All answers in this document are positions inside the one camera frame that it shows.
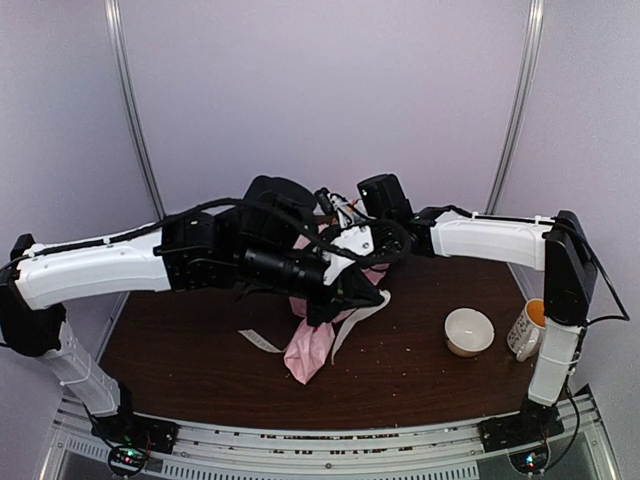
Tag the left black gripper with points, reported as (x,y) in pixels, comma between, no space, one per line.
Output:
(354,289)

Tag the cream printed ribbon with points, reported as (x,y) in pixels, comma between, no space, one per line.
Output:
(263,344)

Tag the pink wrapping paper sheet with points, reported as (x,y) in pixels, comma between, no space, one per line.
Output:
(310,347)

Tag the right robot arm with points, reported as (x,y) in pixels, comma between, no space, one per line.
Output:
(554,245)

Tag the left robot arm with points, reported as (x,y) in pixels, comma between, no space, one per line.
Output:
(268,238)

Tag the round white bowl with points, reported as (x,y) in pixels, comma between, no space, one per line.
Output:
(468,332)

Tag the white mug yellow inside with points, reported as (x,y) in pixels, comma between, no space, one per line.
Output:
(528,331)

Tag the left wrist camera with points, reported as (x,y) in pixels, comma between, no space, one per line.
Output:
(361,245)

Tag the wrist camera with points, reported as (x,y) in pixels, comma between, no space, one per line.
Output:
(345,211)
(361,245)

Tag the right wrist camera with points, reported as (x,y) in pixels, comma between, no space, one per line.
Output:
(345,211)

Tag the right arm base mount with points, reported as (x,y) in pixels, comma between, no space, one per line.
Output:
(508,432)

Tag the aluminium front rail base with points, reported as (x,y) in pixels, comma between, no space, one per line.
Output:
(453,450)

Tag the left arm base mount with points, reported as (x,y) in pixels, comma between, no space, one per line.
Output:
(141,432)

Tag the right aluminium frame post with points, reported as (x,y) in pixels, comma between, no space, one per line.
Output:
(527,69)

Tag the aluminium frame post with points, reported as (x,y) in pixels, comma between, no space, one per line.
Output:
(118,41)
(527,69)

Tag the left aluminium frame post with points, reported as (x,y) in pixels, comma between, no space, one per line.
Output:
(118,41)

